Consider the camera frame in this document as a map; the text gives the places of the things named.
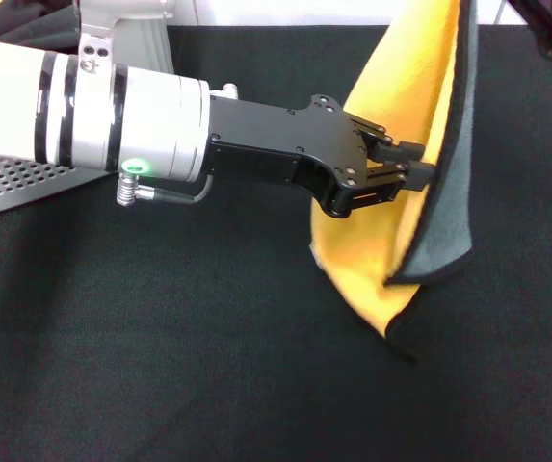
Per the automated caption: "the yellow and grey towel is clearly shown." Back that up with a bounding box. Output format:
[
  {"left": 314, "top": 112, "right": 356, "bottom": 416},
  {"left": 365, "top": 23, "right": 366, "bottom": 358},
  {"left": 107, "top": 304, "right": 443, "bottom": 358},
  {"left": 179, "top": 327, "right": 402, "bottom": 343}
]
[{"left": 307, "top": 0, "right": 480, "bottom": 365}]

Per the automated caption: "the grey cable with metal plug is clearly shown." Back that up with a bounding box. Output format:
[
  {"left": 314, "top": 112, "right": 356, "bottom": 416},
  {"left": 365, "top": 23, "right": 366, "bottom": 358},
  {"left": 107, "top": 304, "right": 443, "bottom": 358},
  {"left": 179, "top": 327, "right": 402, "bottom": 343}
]
[{"left": 115, "top": 172, "right": 214, "bottom": 207}]

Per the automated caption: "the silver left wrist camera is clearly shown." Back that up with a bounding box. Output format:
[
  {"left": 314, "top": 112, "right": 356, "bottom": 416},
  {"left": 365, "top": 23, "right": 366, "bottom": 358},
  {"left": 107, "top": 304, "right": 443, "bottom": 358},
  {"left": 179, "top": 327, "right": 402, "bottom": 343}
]
[{"left": 76, "top": 0, "right": 173, "bottom": 73}]

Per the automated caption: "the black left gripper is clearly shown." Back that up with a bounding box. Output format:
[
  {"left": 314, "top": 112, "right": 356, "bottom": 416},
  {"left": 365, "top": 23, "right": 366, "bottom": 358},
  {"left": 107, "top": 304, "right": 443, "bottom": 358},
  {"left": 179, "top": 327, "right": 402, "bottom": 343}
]
[{"left": 202, "top": 93, "right": 425, "bottom": 218}]

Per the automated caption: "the black tablecloth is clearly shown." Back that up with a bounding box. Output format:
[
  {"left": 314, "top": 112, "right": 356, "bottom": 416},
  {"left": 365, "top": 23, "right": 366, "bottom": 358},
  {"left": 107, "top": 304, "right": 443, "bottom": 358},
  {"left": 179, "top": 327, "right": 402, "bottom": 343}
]
[{"left": 0, "top": 23, "right": 552, "bottom": 462}]

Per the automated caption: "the grey perforated storage box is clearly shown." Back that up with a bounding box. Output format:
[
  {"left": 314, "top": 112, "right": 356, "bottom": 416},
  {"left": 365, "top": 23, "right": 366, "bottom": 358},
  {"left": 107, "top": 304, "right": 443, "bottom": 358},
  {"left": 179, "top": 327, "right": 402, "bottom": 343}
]
[{"left": 0, "top": 16, "right": 175, "bottom": 222}]

